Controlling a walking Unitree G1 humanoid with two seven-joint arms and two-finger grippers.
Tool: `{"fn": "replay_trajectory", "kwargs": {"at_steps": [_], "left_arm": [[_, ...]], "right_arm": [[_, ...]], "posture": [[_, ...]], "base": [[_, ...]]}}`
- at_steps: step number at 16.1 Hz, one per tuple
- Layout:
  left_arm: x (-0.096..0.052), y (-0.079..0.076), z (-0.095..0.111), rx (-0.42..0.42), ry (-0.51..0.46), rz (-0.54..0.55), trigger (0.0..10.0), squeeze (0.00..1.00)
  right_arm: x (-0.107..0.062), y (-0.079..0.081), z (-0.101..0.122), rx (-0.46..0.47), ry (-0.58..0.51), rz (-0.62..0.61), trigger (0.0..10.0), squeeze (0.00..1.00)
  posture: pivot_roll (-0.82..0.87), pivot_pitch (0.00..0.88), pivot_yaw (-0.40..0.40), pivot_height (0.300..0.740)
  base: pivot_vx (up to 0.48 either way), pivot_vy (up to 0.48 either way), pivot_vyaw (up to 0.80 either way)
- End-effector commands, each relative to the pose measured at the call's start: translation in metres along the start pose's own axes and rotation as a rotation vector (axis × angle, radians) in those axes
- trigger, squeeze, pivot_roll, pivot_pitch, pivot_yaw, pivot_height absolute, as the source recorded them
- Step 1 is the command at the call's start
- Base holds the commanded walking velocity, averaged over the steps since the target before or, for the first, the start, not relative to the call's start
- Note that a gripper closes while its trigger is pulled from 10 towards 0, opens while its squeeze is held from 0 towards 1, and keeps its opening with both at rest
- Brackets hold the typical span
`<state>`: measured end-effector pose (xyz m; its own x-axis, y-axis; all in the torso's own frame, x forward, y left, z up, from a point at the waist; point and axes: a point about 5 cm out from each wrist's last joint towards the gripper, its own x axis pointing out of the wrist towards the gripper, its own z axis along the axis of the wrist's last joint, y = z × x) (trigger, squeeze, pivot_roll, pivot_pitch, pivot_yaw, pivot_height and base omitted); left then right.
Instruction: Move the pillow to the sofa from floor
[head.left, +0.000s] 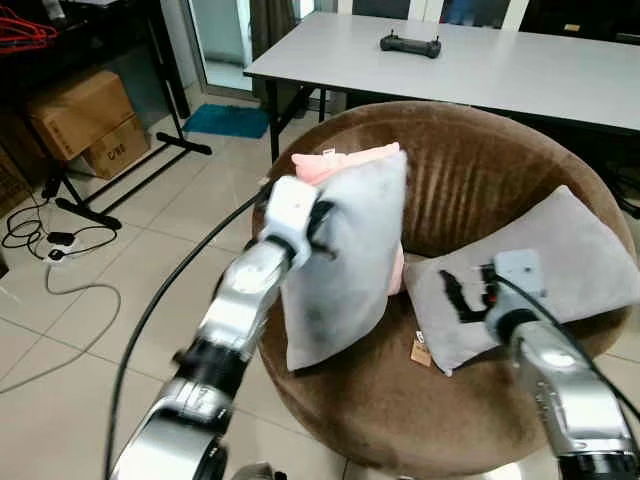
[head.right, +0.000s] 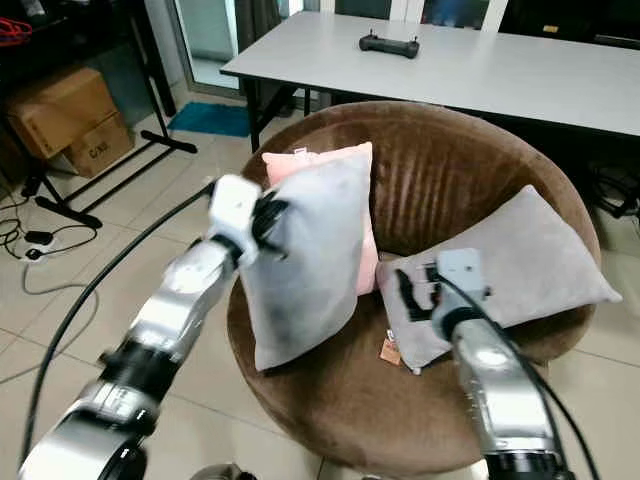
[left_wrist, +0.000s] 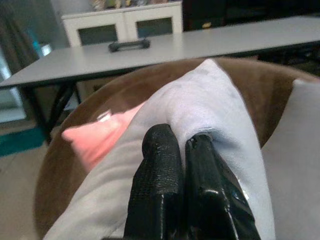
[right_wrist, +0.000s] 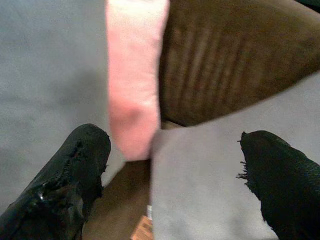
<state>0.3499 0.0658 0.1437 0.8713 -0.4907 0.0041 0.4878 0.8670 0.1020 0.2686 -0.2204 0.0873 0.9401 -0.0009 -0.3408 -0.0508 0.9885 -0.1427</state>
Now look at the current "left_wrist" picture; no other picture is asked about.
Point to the white glass door cabinet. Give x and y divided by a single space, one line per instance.
125 20

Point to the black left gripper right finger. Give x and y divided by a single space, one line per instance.
210 190

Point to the black shelf unit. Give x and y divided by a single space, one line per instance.
250 12

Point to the large grey pillow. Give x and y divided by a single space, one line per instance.
295 150

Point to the brown curtain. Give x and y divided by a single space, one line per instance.
15 42

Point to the brown sofa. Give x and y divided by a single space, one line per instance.
150 87

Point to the pink pillow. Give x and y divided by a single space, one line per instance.
100 140

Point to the grey folding table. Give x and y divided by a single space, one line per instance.
175 47

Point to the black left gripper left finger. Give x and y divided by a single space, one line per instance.
160 175

